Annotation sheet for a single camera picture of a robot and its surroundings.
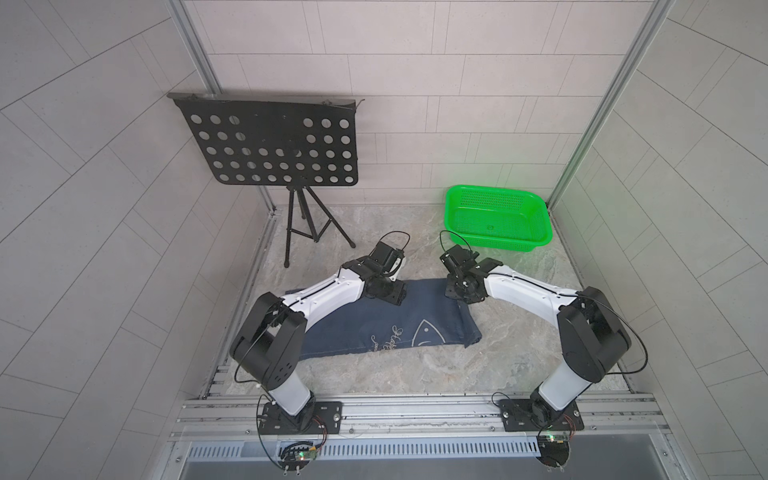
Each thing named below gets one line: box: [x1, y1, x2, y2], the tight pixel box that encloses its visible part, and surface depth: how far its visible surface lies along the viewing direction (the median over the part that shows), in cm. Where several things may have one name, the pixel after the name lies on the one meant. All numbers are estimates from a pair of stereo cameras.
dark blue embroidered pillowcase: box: [299, 280, 482, 360], surface depth 86 cm
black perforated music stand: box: [167, 93, 365, 267], surface depth 74 cm
